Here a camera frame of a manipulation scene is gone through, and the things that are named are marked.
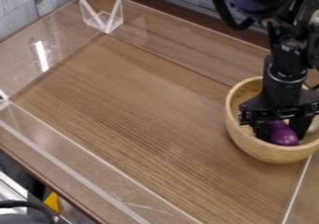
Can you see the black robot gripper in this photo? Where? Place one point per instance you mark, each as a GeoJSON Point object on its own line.
{"type": "Point", "coordinates": [281, 100]}

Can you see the purple toy eggplant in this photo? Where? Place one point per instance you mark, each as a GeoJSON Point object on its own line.
{"type": "Point", "coordinates": [281, 134]}

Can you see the brown wooden bowl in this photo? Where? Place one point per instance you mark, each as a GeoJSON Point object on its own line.
{"type": "Point", "coordinates": [265, 152]}

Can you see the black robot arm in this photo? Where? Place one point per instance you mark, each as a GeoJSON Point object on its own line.
{"type": "Point", "coordinates": [293, 39]}

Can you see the clear acrylic table barrier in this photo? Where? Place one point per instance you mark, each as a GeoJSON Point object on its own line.
{"type": "Point", "coordinates": [89, 182]}

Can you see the clear acrylic corner bracket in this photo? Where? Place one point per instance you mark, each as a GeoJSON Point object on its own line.
{"type": "Point", "coordinates": [104, 21]}

